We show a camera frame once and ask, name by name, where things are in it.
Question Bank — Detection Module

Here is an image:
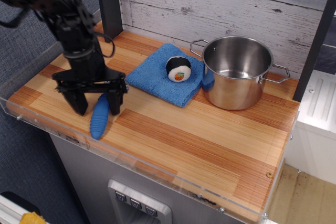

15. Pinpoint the clear acrylic table guard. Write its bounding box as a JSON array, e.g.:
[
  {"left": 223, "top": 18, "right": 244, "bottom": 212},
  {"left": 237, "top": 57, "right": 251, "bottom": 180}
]
[{"left": 0, "top": 28, "right": 300, "bottom": 224}]

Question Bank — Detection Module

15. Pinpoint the blue handled metal fork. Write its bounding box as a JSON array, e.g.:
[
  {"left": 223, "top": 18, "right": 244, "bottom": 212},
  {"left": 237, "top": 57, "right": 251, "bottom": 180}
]
[{"left": 90, "top": 93, "right": 109, "bottom": 140}]

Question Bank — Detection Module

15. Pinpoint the black vertical post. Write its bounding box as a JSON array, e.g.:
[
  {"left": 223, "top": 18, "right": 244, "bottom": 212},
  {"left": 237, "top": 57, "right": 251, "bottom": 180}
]
[
  {"left": 292, "top": 0, "right": 336, "bottom": 102},
  {"left": 99, "top": 0, "right": 123, "bottom": 39}
]

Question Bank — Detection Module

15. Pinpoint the plush sushi roll toy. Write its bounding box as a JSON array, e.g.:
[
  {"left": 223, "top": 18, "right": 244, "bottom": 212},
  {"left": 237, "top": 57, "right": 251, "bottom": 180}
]
[{"left": 165, "top": 56, "right": 192, "bottom": 82}]

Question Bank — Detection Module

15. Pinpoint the blue folded cloth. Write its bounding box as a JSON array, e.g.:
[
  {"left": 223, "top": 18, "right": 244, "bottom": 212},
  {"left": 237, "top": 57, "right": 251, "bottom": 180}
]
[{"left": 126, "top": 44, "right": 203, "bottom": 108}]

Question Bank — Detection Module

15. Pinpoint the black vertical post left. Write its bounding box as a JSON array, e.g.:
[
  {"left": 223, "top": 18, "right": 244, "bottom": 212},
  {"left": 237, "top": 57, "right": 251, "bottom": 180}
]
[{"left": 99, "top": 0, "right": 123, "bottom": 39}]

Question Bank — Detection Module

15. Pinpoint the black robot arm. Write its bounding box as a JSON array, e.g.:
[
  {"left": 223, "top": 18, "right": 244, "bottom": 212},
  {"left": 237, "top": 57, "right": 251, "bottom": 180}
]
[{"left": 1, "top": 0, "right": 128, "bottom": 115}]

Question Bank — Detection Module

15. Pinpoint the black vertical post right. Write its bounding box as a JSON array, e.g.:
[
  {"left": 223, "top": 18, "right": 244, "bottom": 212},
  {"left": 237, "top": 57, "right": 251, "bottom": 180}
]
[{"left": 292, "top": 0, "right": 336, "bottom": 102}]

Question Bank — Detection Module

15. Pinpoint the white appliance at right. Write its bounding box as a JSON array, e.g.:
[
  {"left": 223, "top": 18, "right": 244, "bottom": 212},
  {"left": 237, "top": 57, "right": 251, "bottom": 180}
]
[{"left": 284, "top": 70, "right": 335, "bottom": 184}]

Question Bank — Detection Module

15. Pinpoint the stainless steel pot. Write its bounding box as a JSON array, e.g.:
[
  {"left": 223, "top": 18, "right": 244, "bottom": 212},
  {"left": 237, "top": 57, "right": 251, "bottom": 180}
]
[{"left": 199, "top": 36, "right": 290, "bottom": 111}]

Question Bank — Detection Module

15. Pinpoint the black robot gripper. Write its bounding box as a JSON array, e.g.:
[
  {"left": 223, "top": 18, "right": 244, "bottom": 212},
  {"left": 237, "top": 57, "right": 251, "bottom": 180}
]
[{"left": 52, "top": 32, "right": 128, "bottom": 116}]

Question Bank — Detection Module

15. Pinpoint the grey cabinet with button panel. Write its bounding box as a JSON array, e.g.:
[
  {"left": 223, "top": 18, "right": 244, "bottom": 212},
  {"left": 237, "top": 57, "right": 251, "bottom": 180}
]
[{"left": 51, "top": 135, "right": 240, "bottom": 223}]

